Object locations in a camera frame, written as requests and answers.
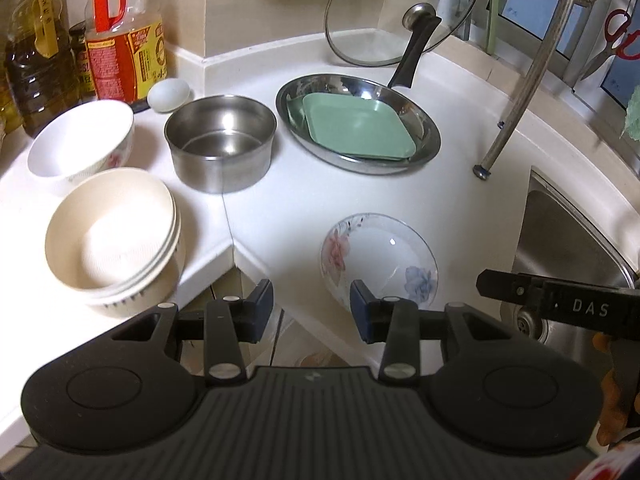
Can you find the green square plate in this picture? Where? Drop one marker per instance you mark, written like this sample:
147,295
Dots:
355,125

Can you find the metal faucet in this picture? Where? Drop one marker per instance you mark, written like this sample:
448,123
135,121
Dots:
525,95

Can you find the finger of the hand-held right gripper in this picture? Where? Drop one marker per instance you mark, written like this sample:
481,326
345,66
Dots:
505,287

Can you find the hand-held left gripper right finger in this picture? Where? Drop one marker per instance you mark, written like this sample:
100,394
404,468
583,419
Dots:
359,310

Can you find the pale blue egg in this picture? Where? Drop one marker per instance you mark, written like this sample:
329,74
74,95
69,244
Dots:
169,96

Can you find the sink drain strainer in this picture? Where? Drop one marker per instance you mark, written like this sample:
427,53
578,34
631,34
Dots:
530,330

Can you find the green leaf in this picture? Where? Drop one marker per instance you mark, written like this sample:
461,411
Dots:
632,120

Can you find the window pane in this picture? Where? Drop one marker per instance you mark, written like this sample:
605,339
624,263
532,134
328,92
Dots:
530,15

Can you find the white floral bowl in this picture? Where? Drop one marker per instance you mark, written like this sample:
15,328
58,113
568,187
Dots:
75,140

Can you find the cream bowl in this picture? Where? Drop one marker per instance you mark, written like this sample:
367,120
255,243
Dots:
105,230

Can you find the person's right hand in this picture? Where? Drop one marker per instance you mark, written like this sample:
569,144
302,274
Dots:
609,400

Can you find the large cooking oil bottle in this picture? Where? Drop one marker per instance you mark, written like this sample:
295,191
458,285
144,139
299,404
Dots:
35,75

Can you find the steel frying pan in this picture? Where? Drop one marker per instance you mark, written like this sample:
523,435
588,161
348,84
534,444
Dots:
425,130

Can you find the floral glass plate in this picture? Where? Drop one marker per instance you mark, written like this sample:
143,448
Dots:
380,250

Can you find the yellowish liquid bottle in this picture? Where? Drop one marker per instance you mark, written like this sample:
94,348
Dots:
9,100

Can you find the glass pan lid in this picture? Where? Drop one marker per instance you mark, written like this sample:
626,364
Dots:
360,25

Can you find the white bowl blue rim pattern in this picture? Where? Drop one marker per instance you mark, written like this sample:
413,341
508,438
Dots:
145,300

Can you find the stainless steel sink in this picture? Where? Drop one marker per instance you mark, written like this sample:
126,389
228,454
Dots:
565,240

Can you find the stainless steel pot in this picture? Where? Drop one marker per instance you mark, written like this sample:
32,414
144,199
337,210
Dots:
220,170

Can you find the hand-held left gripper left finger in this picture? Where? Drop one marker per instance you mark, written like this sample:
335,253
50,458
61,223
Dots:
262,306

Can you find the green stalk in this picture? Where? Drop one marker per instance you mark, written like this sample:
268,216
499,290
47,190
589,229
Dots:
493,5

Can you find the small dark sauce bottle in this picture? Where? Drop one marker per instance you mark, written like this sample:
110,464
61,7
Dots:
82,70

